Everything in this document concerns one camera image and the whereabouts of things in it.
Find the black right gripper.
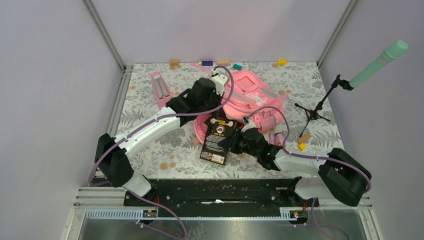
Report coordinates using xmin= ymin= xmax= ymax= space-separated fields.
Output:
xmin=218 ymin=127 xmax=260 ymax=159

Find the black paperback book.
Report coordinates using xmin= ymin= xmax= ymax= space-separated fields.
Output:
xmin=193 ymin=114 xmax=242 ymax=165

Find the pink student backpack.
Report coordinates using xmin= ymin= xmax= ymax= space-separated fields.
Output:
xmin=193 ymin=70 xmax=290 ymax=144

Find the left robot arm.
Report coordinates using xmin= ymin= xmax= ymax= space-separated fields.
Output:
xmin=89 ymin=73 xmax=234 ymax=206

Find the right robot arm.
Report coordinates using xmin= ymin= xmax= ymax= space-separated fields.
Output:
xmin=230 ymin=128 xmax=372 ymax=207

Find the purple toy brick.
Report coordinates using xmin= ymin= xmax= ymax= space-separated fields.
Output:
xmin=201 ymin=60 xmax=214 ymax=67

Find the pink metronome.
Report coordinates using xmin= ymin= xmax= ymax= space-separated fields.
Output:
xmin=151 ymin=71 xmax=174 ymax=110

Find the wooden block back centre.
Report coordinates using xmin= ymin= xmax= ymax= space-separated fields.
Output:
xmin=216 ymin=59 xmax=231 ymax=66

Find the small wooden cube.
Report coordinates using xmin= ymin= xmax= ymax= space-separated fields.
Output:
xmin=191 ymin=137 xmax=202 ymax=147

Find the teal toy block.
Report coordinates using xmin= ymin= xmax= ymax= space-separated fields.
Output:
xmin=232 ymin=64 xmax=243 ymax=71

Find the wooden block back left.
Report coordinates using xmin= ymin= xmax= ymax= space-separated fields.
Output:
xmin=169 ymin=59 xmax=180 ymax=67

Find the yellow cube near tripod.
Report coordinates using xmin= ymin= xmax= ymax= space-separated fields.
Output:
xmin=297 ymin=143 xmax=307 ymax=151

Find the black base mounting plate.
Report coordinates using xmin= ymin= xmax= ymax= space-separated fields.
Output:
xmin=123 ymin=177 xmax=319 ymax=218

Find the black microphone tripod stand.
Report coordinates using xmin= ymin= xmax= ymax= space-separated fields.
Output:
xmin=294 ymin=74 xmax=354 ymax=138

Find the yellow toy block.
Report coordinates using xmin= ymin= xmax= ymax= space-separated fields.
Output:
xmin=277 ymin=59 xmax=287 ymax=66

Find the mint green microphone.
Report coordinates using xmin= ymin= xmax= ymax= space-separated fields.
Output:
xmin=349 ymin=40 xmax=409 ymax=89

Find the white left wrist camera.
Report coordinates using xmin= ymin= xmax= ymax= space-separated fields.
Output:
xmin=211 ymin=73 xmax=230 ymax=97

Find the aluminium frame rail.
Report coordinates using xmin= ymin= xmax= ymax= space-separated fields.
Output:
xmin=82 ymin=0 xmax=134 ymax=136

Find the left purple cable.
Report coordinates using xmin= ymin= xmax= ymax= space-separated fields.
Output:
xmin=87 ymin=64 xmax=235 ymax=240

